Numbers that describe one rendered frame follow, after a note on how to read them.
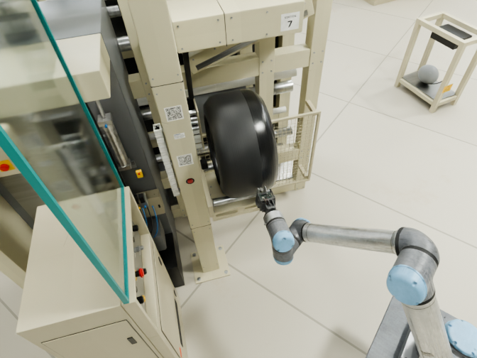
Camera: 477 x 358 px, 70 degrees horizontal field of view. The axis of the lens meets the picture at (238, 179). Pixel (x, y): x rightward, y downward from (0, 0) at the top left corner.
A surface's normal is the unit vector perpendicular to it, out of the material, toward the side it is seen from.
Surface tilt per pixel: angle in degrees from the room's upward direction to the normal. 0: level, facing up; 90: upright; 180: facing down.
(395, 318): 0
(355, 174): 0
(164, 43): 90
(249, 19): 90
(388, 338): 0
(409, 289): 83
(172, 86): 90
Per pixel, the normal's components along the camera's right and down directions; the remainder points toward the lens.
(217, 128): -0.61, -0.06
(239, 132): 0.10, -0.12
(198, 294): -0.05, -0.66
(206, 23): 0.25, 0.72
